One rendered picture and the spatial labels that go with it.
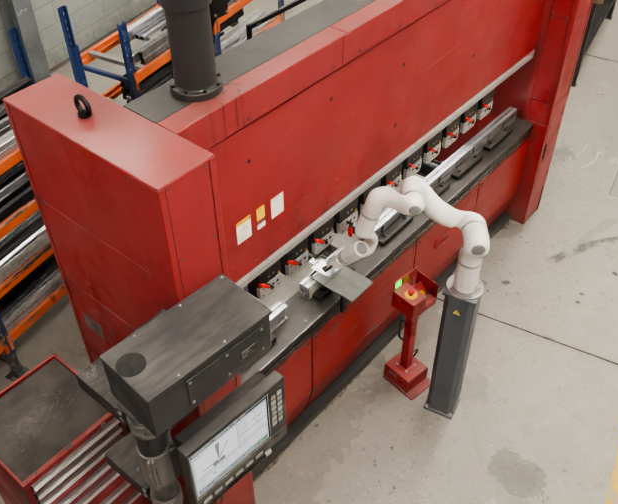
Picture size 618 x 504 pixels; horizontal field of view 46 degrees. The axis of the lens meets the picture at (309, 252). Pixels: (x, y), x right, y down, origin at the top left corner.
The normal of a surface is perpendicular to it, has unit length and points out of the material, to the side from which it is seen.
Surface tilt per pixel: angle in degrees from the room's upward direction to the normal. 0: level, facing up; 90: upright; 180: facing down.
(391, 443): 0
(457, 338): 90
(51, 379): 0
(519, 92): 90
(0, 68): 90
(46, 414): 0
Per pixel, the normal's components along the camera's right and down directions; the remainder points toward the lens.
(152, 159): -0.01, -0.73
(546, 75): -0.65, 0.52
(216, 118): 0.76, 0.44
